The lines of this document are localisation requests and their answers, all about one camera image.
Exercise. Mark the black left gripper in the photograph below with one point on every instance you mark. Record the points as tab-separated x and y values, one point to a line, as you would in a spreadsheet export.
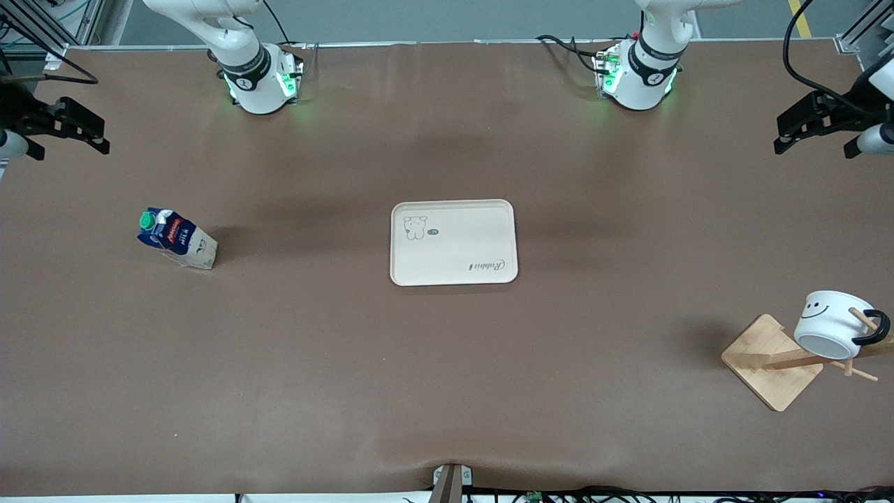
842	113

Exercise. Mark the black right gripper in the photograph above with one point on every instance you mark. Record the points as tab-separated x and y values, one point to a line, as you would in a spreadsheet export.
19	113

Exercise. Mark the blue milk carton green cap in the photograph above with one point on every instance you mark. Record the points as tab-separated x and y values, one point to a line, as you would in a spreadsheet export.
174	237

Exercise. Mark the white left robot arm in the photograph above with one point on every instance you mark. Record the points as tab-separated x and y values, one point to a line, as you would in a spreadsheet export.
642	84

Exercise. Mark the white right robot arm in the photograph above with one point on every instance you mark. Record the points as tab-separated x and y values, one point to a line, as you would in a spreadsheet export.
258	87

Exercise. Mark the wooden cup rack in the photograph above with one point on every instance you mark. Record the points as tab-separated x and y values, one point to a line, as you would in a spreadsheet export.
765	363

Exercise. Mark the white rectangular tray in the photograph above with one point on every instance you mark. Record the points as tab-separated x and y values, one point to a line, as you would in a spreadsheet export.
454	244

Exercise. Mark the aluminium frame profile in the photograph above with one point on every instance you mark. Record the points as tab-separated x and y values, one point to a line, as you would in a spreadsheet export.
866	28
42	24

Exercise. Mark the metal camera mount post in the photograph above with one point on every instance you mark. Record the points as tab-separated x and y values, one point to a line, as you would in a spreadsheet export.
450	485

